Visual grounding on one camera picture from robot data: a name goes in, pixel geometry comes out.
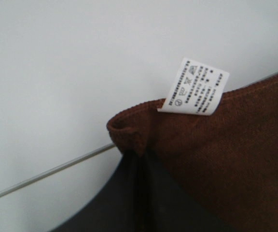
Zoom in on brown towel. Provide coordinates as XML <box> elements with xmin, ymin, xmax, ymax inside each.
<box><xmin>107</xmin><ymin>74</ymin><xmax>278</xmax><ymax>232</ymax></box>

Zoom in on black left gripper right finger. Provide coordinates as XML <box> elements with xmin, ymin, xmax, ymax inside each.
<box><xmin>142</xmin><ymin>151</ymin><xmax>233</xmax><ymax>232</ymax></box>

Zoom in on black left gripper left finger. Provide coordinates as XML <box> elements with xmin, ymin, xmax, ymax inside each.
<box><xmin>52</xmin><ymin>151</ymin><xmax>141</xmax><ymax>232</ymax></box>

